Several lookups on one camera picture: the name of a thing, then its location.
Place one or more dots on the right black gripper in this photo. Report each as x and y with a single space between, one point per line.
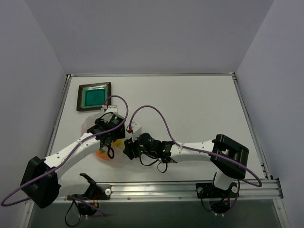
129 149

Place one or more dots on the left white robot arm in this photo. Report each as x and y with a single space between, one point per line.
43 180

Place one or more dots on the orange fake fruit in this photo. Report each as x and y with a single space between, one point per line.
102 155

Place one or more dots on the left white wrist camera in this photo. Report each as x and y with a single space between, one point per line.
109 109

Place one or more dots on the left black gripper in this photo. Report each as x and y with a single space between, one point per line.
110 141

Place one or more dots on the aluminium front rail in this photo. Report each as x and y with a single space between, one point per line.
185 190

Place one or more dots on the translucent plastic bag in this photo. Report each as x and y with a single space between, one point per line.
117 158

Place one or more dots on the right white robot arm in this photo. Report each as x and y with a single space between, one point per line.
229 156

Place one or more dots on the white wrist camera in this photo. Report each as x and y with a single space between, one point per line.
135 130
109 109

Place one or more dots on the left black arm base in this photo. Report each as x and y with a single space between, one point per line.
88 205

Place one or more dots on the yellow fake lemon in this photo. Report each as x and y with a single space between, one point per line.
119 143

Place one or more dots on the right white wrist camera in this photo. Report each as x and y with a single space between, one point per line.
135 130

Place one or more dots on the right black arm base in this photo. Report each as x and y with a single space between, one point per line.
215 200

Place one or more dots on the square teal brown-rimmed plate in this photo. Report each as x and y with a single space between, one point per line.
91 97

